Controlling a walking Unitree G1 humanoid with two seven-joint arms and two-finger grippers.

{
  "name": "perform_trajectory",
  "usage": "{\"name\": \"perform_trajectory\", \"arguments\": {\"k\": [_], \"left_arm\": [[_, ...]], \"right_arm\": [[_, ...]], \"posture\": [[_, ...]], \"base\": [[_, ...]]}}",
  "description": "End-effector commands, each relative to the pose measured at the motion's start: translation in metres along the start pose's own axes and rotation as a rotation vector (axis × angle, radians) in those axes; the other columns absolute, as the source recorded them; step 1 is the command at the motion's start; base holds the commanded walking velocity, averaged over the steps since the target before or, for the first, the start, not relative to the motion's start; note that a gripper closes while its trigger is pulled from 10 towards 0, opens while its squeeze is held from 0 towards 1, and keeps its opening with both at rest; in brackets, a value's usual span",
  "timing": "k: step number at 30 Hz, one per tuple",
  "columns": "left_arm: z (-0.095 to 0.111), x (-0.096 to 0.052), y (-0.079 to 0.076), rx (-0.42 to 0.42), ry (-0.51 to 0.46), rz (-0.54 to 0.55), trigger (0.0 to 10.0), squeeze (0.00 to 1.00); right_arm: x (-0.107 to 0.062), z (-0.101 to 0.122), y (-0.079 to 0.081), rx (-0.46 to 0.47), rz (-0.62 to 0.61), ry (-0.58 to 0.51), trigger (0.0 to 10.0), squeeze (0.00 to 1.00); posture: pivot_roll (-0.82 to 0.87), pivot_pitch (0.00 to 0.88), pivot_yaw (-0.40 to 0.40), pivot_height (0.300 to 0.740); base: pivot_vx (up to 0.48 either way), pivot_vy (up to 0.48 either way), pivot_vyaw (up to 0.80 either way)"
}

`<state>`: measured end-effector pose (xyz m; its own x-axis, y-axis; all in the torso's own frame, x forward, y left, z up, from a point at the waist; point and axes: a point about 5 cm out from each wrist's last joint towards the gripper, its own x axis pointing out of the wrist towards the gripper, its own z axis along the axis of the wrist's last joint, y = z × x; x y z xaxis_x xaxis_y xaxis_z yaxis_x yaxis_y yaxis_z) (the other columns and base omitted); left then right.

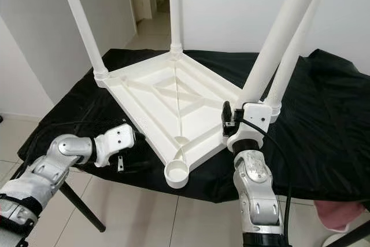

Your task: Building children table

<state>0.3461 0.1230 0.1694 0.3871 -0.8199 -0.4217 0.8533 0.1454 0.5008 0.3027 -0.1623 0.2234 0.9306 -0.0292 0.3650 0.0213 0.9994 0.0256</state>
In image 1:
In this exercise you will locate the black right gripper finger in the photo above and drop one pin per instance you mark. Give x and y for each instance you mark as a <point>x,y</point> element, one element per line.
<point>226,113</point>

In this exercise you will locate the white plastic table top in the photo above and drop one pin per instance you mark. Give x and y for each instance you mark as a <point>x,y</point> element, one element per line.
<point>173,105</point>

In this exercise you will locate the white plastic table leg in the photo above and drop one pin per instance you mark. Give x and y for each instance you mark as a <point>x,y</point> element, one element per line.
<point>175,10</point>
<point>298,50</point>
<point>84,21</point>
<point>277,39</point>

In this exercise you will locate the brown floor mat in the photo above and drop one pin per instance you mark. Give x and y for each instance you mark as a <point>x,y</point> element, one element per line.
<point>162,5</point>

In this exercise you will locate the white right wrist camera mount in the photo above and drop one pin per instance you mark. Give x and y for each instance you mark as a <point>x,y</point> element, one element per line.
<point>254,117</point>

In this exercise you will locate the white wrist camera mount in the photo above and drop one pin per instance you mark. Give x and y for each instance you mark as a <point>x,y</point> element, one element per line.
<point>254,117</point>
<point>115,140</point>

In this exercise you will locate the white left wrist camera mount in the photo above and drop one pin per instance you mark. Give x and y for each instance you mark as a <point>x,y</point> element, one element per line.
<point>115,140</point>

